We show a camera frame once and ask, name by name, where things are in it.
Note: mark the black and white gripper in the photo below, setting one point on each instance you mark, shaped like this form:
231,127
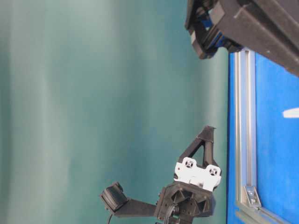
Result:
191,193

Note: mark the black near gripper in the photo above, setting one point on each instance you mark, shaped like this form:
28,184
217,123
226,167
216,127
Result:
268,27

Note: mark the blue cloth mat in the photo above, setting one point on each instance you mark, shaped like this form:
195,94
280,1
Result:
277,141

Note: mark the aluminium extrusion frame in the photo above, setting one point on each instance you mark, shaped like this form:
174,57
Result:
245,140

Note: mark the steel corner bracket lower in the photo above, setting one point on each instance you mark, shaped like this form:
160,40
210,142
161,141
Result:
253,200

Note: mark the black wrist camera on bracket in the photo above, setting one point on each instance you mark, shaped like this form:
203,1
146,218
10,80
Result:
121,206

